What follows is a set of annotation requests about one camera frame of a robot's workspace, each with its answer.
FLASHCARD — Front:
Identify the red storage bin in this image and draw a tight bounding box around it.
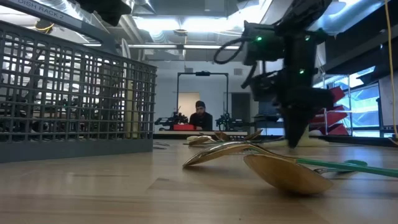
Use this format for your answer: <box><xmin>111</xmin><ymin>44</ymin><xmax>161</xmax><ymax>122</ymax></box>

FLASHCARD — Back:
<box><xmin>310</xmin><ymin>123</ymin><xmax>350</xmax><ymax>136</ymax></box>
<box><xmin>310</xmin><ymin>107</ymin><xmax>349</xmax><ymax>125</ymax></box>
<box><xmin>326</xmin><ymin>86</ymin><xmax>346</xmax><ymax>103</ymax></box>

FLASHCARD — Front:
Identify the fluorescent light strip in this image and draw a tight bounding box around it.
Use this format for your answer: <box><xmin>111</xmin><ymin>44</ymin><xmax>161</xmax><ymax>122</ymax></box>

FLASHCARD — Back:
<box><xmin>183</xmin><ymin>44</ymin><xmax>242</xmax><ymax>51</ymax></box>
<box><xmin>127</xmin><ymin>44</ymin><xmax>178</xmax><ymax>50</ymax></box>

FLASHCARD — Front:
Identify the red box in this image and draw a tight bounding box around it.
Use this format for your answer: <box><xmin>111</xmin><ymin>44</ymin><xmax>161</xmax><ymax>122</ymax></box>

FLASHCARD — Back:
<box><xmin>172</xmin><ymin>123</ymin><xmax>196</xmax><ymax>131</ymax></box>

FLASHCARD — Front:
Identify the metal shelf rack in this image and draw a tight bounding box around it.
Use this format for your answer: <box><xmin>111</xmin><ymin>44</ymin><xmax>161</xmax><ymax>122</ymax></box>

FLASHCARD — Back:
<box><xmin>323</xmin><ymin>73</ymin><xmax>355</xmax><ymax>137</ymax></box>

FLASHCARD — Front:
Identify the grey mesh cutlery basket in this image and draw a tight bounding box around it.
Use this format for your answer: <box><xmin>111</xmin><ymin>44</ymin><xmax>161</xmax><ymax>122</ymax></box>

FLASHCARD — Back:
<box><xmin>0</xmin><ymin>0</ymin><xmax>158</xmax><ymax>164</ymax></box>

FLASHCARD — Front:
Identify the black gantry frame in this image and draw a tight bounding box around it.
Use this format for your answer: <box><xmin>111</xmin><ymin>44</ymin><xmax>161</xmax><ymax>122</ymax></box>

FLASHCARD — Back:
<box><xmin>176</xmin><ymin>70</ymin><xmax>230</xmax><ymax>125</ymax></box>

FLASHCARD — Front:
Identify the person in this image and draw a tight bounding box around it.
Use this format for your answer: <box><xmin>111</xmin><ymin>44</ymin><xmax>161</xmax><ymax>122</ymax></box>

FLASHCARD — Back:
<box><xmin>188</xmin><ymin>100</ymin><xmax>214</xmax><ymax>132</ymax></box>

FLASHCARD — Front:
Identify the black desk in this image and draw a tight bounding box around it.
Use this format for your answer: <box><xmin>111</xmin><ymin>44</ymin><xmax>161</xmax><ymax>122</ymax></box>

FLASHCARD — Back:
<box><xmin>253</xmin><ymin>113</ymin><xmax>282</xmax><ymax>131</ymax></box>

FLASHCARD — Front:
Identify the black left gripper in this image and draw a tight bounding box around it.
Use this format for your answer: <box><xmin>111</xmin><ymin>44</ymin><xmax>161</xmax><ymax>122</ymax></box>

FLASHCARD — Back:
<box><xmin>76</xmin><ymin>0</ymin><xmax>133</xmax><ymax>27</ymax></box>

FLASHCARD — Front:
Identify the silver ceiling duct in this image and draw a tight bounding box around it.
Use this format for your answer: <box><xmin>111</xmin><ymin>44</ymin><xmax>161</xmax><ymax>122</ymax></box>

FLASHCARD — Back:
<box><xmin>310</xmin><ymin>0</ymin><xmax>388</xmax><ymax>35</ymax></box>

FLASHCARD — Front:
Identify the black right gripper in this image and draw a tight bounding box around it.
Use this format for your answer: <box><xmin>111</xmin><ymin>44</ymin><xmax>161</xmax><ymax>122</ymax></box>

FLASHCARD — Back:
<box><xmin>242</xmin><ymin>20</ymin><xmax>336</xmax><ymax>149</ymax></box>

